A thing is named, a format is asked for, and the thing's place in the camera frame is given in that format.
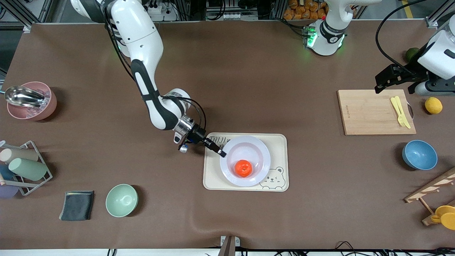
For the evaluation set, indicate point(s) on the wooden cutting board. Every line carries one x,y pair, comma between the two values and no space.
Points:
369,113

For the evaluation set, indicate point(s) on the aluminium frame post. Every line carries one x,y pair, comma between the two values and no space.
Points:
27,28
432,23

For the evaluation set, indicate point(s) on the white power strip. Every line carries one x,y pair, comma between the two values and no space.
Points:
167,14

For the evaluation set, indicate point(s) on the yellow plastic fork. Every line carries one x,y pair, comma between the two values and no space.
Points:
397,110

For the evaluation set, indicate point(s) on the yellow lemon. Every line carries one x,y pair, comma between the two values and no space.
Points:
433,105

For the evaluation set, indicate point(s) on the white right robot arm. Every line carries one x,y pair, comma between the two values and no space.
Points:
142,35

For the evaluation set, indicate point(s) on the shiny metal scoop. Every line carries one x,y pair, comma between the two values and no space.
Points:
23,96

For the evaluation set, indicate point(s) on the crate of orange fruit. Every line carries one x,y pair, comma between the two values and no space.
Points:
302,12

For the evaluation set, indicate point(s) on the blue cup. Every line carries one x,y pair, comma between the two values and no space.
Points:
5,172

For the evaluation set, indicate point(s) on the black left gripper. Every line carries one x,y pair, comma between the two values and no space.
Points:
409,73

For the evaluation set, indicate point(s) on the cream bear print tray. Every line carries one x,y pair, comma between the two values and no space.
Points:
213,177

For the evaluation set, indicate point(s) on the grey metal camera bracket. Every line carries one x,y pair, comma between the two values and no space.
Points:
229,247

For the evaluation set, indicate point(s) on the beige cup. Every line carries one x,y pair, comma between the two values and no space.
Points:
19,155

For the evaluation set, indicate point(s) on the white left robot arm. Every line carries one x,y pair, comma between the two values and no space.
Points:
440,57

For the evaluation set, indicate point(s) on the mint green bowl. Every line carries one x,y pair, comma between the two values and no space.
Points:
121,200

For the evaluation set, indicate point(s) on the orange mandarin fruit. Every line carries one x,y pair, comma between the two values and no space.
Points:
244,168

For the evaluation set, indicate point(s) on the blue bowl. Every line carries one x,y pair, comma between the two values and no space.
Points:
419,155

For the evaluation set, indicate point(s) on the white socket bar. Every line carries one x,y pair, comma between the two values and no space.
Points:
238,16

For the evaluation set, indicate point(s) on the pink bowl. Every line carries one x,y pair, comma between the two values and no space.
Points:
32,113

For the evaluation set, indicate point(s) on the purple cup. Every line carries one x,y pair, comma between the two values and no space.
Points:
7,192

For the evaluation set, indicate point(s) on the pale lilac round plate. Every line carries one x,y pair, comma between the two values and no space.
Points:
249,149

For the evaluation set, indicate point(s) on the wooden drying rack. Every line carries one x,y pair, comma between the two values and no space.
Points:
433,185

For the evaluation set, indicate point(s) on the yellow plastic cup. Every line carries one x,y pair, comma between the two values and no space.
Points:
448,220

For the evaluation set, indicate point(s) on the pale green cup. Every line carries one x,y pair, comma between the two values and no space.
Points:
28,169

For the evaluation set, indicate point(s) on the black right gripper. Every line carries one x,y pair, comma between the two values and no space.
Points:
197,135

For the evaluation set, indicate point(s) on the dark green lime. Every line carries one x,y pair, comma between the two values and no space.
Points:
411,54

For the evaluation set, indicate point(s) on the brown table mat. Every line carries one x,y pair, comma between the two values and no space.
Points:
302,213

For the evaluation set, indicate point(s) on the dark grey folded cloth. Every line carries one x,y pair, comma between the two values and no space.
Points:
76,205

